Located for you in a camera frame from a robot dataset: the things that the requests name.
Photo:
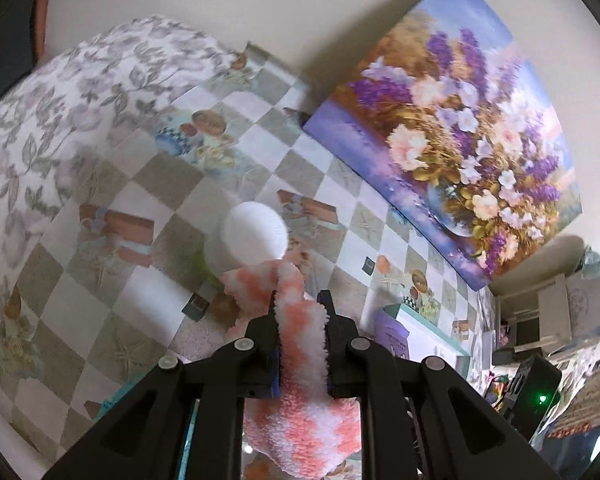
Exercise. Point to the fluffy pink white sock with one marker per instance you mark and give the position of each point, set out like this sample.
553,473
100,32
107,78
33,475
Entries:
300,340

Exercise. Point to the white bottle green label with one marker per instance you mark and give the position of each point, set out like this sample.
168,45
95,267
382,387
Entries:
252,232

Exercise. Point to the colourful clutter pile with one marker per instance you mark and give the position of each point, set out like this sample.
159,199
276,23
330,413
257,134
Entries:
495,390

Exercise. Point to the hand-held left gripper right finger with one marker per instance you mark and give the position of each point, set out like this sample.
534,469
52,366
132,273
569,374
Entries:
330,360

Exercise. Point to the white box teal rim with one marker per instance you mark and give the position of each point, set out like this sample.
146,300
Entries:
430,335

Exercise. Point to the grey floral tablecloth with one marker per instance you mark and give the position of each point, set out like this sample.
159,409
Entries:
55,110

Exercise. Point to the purple printed packet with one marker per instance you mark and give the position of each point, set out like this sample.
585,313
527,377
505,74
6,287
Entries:
392,332

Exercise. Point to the checkered printed tablecloth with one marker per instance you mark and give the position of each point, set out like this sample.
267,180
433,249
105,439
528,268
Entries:
280,160

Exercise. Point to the flower painting canvas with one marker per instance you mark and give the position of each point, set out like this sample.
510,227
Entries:
455,135

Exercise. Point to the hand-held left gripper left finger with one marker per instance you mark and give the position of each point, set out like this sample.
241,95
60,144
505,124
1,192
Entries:
275,360

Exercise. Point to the white shelf unit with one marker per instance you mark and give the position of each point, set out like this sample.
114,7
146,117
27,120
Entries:
555,300

